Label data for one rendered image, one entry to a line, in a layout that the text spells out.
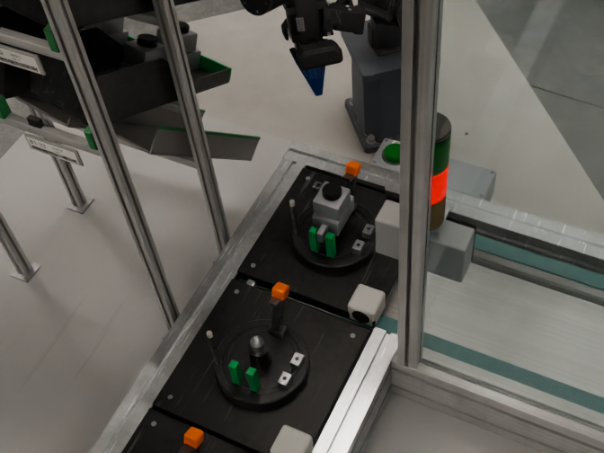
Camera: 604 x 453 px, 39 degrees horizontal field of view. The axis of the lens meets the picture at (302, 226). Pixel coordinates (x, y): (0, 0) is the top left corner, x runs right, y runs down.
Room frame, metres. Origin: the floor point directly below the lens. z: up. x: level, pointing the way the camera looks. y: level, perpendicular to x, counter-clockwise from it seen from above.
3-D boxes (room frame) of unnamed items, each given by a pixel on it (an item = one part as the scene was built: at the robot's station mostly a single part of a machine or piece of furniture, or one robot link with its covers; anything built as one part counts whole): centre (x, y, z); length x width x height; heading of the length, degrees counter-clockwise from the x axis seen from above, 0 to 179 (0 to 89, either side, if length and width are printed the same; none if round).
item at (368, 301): (0.71, -0.08, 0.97); 0.05 x 0.05 x 0.04; 58
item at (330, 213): (0.84, -0.05, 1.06); 0.08 x 0.04 x 0.07; 148
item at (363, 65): (1.21, -0.20, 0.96); 0.15 x 0.15 x 0.20; 9
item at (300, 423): (0.63, 0.08, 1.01); 0.24 x 0.24 x 0.13; 58
